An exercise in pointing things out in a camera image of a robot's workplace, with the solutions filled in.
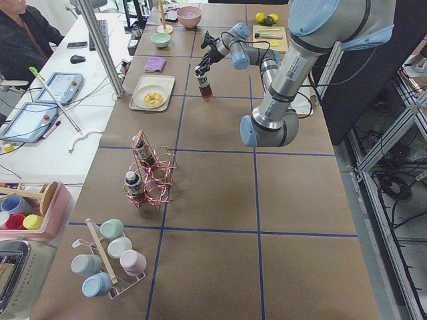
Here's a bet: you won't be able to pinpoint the rear tea bottle in rack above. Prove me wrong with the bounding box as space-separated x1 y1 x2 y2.
132 136 156 168

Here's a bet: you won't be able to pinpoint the copper wire bottle rack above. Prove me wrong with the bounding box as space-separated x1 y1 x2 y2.
123 131 177 209

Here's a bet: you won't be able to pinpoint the grey-blue cup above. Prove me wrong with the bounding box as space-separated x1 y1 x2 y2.
71 254 102 277

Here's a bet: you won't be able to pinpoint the black marker pen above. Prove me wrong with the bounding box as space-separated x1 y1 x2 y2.
42 121 61 139

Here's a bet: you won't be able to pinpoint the wooden stand round base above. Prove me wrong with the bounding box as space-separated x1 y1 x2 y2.
157 0 173 34

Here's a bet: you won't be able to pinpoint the black smartphone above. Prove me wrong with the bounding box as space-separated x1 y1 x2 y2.
67 41 88 49

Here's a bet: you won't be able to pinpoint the round cream plate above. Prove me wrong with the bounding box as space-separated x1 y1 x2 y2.
133 85 169 109

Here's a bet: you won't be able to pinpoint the pink bowl with ice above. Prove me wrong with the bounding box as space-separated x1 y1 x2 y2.
177 6 202 29

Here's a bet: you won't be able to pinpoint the teach pendant tablet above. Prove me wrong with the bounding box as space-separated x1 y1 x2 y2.
1 102 58 143
46 72 84 106

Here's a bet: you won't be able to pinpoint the silver toaster appliance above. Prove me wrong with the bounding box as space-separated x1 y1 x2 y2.
1 240 33 319

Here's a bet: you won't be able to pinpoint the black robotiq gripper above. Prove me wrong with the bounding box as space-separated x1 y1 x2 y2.
195 44 227 74

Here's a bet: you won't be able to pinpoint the yellow plastic knife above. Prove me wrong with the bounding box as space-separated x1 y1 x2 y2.
256 27 280 32

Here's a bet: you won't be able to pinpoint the pink cup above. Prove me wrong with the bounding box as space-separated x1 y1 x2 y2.
119 249 147 276

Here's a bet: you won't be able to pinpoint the steel muddler black tip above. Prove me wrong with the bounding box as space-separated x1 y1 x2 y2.
254 33 284 39

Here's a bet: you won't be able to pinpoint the tea bottle in rack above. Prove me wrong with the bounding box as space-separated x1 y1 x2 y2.
132 136 156 168
124 171 146 203

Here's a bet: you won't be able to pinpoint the pink bin with cups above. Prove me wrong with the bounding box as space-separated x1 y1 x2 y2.
1 181 71 240

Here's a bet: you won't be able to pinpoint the green-tipped metal rod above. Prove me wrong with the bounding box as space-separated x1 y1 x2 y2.
29 67 83 135

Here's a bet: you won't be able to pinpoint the glazed ring donut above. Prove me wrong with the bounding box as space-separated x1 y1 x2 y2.
143 92 164 108

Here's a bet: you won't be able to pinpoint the mint green cup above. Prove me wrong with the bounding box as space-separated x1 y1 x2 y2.
100 218 124 240

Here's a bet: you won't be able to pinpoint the person in black jacket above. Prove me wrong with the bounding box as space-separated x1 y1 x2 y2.
1 1 64 83

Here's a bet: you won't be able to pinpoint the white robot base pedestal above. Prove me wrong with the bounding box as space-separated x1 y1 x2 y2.
290 78 313 116

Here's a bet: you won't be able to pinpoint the wire cup rack wooden handle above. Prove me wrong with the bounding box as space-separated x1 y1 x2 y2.
72 218 146 299

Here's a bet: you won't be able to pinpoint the green lime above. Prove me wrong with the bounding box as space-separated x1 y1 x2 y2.
263 16 274 26

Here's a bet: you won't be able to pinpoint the black computer mouse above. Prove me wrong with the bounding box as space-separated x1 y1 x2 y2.
70 55 86 64

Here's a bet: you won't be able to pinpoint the lower teach pendant tablet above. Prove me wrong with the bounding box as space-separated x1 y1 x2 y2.
1 102 58 143

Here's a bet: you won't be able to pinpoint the front tea bottle in rack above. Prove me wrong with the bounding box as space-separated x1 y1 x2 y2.
124 171 146 203

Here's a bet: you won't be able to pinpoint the wooden cutting board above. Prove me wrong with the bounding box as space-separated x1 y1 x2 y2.
252 25 288 53

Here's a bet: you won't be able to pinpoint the aluminium frame post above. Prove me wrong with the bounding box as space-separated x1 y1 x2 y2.
76 0 125 99

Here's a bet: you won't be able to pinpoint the upper teach pendant tablet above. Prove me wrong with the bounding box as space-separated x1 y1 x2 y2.
46 72 84 106

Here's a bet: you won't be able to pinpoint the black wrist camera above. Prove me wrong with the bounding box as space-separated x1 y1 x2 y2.
200 31 217 49

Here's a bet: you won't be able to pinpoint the folded purple cloth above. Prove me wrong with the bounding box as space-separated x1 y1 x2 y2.
144 57 166 73

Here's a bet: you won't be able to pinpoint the light blue cup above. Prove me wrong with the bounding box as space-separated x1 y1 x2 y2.
81 272 113 297

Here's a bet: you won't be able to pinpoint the cream rectangular serving tray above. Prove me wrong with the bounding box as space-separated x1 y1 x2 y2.
129 75 175 112

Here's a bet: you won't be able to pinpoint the tea bottle white cap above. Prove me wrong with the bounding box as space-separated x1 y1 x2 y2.
195 66 213 100

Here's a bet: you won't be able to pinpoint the yellow lemon left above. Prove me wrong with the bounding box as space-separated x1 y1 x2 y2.
256 12 265 23

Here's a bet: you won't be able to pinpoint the mint green bowl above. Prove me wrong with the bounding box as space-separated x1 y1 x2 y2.
151 33 171 49

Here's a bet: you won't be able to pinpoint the black keyboard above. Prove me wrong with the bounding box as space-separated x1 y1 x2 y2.
89 19 109 51

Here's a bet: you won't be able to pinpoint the white cup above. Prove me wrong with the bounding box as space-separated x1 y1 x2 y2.
107 236 133 259

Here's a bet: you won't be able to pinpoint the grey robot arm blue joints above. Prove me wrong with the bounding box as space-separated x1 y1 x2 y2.
214 1 396 147

